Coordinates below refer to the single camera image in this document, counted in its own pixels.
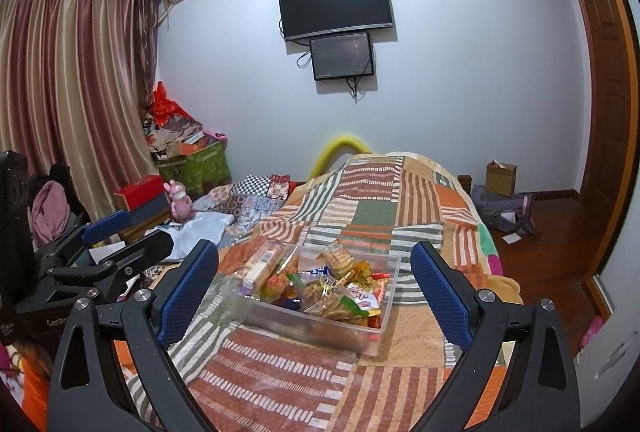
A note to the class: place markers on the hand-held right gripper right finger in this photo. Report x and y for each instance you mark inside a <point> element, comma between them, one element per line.
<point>440,292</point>

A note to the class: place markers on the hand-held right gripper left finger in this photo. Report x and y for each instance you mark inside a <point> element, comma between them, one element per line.
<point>187,292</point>

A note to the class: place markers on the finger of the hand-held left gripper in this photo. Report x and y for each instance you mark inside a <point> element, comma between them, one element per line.
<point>105,226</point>
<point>145,246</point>

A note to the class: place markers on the clear plastic container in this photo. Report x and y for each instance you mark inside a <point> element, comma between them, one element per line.
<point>300,319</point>

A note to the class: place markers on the dark grey box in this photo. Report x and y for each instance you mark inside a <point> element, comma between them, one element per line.
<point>152,212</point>

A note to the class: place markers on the pink cloth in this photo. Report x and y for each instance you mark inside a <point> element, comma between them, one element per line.
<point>50,207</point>

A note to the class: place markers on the red rectangular box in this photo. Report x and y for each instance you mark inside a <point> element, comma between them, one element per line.
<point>142,192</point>

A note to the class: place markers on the pink plush toy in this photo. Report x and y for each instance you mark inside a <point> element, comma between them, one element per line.
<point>179,202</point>

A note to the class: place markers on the colourful fleece blanket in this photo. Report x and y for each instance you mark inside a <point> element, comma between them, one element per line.
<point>500,282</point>

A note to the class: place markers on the dark cloth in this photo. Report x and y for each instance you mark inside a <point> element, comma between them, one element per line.
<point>62,174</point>

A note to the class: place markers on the clear cracker sleeve packet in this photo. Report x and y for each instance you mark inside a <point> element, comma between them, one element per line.
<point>260,264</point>

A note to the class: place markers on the white and red snack packet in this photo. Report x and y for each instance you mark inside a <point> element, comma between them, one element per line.
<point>362,297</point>

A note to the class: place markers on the white paper scrap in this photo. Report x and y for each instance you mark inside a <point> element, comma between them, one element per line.
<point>512,238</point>

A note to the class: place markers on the gummy candy packet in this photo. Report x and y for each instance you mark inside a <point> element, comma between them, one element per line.
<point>280,284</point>

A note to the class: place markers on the green cardboard box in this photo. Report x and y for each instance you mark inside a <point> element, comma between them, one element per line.
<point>200,167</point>

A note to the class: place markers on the grey bag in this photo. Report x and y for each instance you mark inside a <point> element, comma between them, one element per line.
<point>495,212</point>

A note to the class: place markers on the striped patchwork blanket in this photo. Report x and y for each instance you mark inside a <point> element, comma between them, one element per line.
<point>375,212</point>

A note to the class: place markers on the clear cookie packet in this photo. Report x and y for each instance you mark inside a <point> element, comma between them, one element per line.
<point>337,259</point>
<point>322,302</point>

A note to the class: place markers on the pile of paper packaging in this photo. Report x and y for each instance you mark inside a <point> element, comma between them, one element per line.
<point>175,137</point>

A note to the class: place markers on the checkered patchwork quilt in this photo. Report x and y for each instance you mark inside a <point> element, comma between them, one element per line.
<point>260,197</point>

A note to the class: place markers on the brown cardboard box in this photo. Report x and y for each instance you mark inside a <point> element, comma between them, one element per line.
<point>500,179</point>

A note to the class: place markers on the red plastic bag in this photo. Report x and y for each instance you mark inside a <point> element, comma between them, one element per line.
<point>162,105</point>

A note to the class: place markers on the striped pink curtain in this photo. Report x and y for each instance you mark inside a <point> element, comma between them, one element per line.
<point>75,87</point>

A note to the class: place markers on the pink slipper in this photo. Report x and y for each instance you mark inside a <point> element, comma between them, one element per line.
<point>592,334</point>

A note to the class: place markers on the yellow foam tube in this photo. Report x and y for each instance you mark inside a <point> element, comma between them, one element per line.
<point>345,143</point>

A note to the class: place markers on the white wardrobe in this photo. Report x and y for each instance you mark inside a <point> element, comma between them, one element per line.
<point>620,312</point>

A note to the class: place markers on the brown wooden door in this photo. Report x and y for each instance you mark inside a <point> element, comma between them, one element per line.
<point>610,112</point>

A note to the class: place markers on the small black monitor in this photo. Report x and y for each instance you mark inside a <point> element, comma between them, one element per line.
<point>342,57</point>

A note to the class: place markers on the wall-mounted black television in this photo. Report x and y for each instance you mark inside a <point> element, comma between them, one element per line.
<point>335,2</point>

